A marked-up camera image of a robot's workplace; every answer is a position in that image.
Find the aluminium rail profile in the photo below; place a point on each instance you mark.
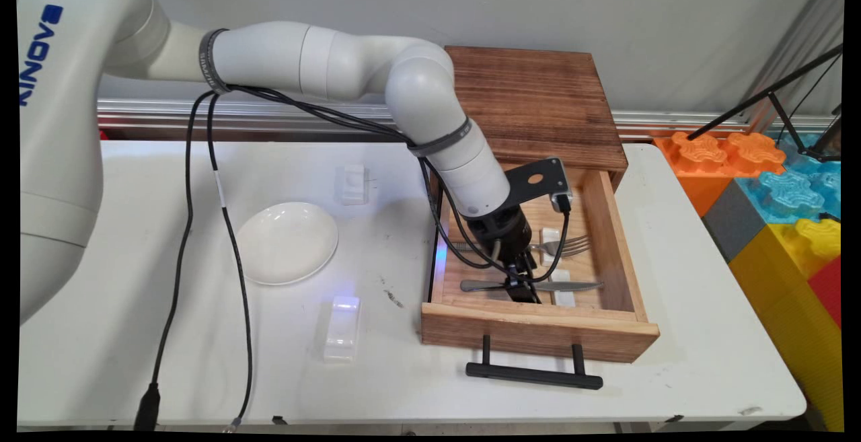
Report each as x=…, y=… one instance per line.
x=269, y=114

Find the small wrist camera box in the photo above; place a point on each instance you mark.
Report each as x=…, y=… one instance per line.
x=562, y=200

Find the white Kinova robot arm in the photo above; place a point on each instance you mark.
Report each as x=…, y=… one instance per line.
x=336, y=58

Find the blue foam block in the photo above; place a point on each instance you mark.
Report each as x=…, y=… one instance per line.
x=790, y=190

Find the light wooden drawer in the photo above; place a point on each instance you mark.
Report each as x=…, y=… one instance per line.
x=538, y=331

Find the black tripod stand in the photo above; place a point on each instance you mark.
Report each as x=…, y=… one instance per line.
x=763, y=95

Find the steel fork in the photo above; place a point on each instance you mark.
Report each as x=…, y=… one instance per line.
x=568, y=245

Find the orange foam block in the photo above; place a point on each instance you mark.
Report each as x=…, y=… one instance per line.
x=699, y=159

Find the serrated steel table knife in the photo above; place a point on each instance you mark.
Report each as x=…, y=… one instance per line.
x=572, y=286

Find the red foam block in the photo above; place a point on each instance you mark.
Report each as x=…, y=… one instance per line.
x=827, y=290

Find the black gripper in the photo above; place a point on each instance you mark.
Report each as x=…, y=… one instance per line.
x=501, y=237

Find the grey curtain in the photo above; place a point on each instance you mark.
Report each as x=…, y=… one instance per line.
x=804, y=38

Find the white ceramic plate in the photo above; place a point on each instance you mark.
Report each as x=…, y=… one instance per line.
x=286, y=243

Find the black camera mounting bracket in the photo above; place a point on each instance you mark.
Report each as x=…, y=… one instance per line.
x=535, y=178

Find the dark wooden drawer cabinet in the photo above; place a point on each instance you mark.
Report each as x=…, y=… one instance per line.
x=538, y=102

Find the grey foam block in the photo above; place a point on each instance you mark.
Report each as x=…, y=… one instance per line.
x=733, y=223

